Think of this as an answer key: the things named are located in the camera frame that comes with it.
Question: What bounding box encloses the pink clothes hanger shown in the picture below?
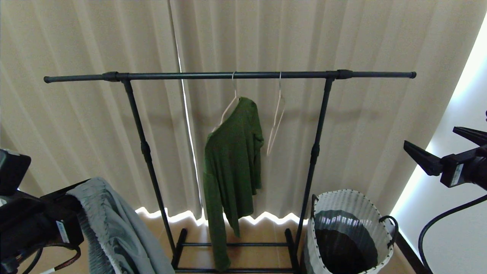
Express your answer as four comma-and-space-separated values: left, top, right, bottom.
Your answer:
211, 72, 244, 134
266, 72, 286, 156

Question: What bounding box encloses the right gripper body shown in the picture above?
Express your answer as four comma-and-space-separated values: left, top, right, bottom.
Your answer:
440, 147, 487, 191

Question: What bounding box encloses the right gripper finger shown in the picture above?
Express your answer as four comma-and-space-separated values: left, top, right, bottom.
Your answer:
403, 140, 444, 176
453, 127, 487, 147

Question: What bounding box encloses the white laundry basket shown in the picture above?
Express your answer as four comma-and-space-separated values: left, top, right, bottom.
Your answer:
303, 190, 399, 274

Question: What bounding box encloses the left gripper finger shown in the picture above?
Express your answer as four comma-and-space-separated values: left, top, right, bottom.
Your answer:
40, 179, 92, 210

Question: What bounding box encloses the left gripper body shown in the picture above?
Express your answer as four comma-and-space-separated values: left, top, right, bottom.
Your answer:
0, 192, 85, 261

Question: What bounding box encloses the pale grey garment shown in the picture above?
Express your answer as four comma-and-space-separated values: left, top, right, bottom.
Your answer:
67, 177, 175, 274

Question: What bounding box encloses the beige curtain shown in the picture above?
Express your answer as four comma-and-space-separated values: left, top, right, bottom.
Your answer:
0, 0, 487, 225

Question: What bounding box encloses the green long-sleeved shirt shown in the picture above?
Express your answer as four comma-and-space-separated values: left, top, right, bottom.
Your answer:
203, 97, 264, 271

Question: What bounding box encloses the black clothes rack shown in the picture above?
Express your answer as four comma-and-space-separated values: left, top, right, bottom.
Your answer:
43, 70, 417, 274

